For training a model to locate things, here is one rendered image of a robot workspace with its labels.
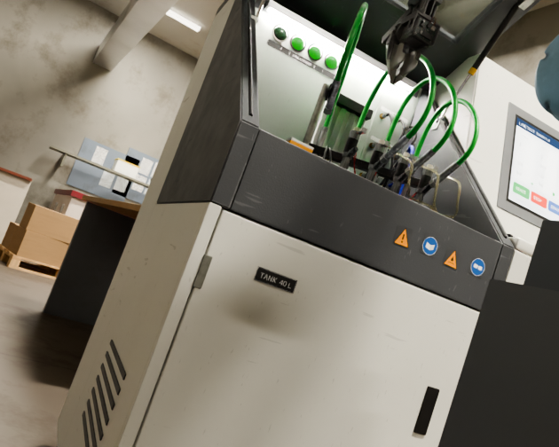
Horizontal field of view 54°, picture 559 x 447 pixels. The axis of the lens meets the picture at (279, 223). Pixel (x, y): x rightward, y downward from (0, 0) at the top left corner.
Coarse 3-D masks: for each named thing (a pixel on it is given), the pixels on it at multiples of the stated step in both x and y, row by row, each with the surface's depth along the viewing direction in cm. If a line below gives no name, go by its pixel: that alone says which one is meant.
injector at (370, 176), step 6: (378, 144) 138; (378, 150) 138; (384, 150) 138; (372, 156) 138; (378, 156) 138; (372, 162) 138; (378, 162) 136; (372, 168) 137; (378, 168) 137; (366, 174) 138; (372, 174) 137; (372, 180) 138
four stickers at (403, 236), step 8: (400, 232) 111; (408, 232) 112; (400, 240) 111; (408, 240) 112; (424, 240) 114; (432, 240) 114; (424, 248) 114; (432, 248) 114; (448, 248) 116; (432, 256) 114; (448, 256) 116; (456, 256) 117; (448, 264) 116; (456, 264) 117; (472, 264) 119; (480, 264) 119; (472, 272) 119; (480, 272) 119
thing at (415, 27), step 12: (408, 0) 129; (420, 0) 128; (432, 0) 125; (420, 12) 123; (432, 12) 127; (408, 24) 124; (420, 24) 123; (432, 24) 125; (408, 36) 124; (420, 36) 123; (432, 36) 124; (408, 48) 130; (420, 48) 128
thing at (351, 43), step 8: (360, 8) 123; (360, 16) 121; (360, 24) 144; (352, 32) 119; (352, 40) 119; (344, 48) 119; (352, 48) 151; (344, 56) 119; (352, 56) 152; (344, 64) 120; (336, 72) 122; (344, 72) 154; (336, 80) 122; (336, 96) 155; (328, 120) 155
